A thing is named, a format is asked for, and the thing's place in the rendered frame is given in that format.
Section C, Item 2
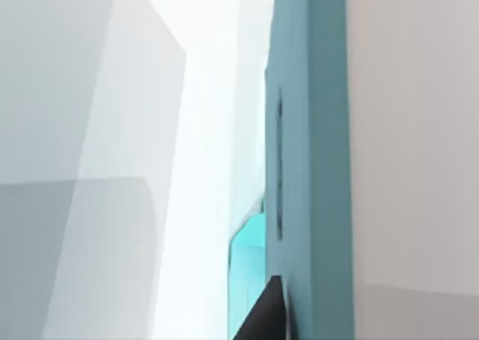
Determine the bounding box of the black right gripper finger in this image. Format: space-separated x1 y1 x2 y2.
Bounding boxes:
232 275 292 340

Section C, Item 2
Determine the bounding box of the teal blue box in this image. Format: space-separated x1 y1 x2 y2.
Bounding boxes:
263 0 356 340

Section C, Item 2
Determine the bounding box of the light blue rack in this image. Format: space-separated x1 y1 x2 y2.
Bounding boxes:
227 189 267 340

